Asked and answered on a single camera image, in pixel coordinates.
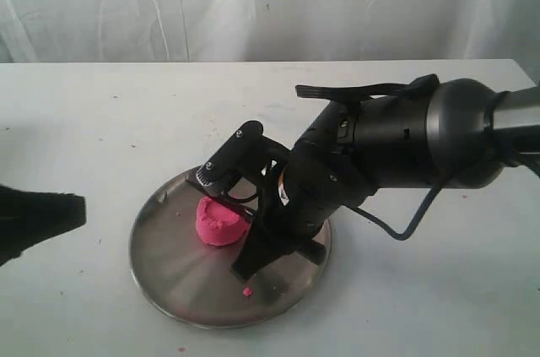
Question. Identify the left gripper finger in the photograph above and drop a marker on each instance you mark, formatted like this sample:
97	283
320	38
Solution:
29	218

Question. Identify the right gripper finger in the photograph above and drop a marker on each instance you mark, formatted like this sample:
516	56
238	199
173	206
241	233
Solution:
261	248
313	251

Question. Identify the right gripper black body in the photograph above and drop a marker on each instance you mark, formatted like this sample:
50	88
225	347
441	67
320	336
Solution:
310	181

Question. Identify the pink dough lump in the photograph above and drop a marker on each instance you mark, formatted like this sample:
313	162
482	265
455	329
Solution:
218	226

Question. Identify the black knife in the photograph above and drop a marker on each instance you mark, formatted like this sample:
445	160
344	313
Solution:
223	198

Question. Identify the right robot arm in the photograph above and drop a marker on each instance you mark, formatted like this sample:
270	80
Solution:
428	133

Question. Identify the round stainless steel plate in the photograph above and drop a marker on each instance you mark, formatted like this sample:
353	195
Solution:
193	282

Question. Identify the white backdrop curtain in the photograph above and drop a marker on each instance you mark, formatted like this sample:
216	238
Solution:
266	30

